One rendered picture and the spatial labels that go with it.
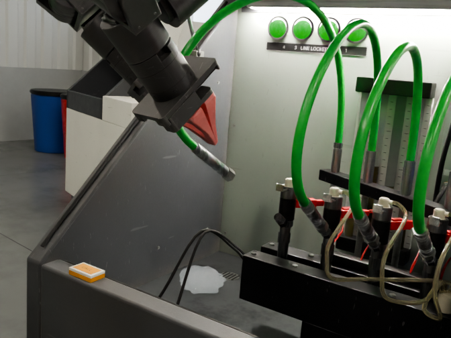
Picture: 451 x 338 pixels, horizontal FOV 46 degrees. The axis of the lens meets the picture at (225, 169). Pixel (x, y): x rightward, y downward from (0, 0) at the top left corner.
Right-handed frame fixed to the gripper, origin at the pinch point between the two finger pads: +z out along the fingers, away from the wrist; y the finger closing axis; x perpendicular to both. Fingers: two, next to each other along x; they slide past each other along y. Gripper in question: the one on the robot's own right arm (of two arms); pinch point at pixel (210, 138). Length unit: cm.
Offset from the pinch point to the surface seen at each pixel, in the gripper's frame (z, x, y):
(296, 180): 10.8, -6.4, 3.9
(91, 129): 144, 321, 76
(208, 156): 12.5, 14.1, 4.7
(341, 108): 26.8, 10.2, 31.7
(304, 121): 5.0, -6.5, 9.5
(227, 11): -3.0, 14.1, 22.1
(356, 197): 13.2, -14.1, 5.3
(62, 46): 200, 686, 223
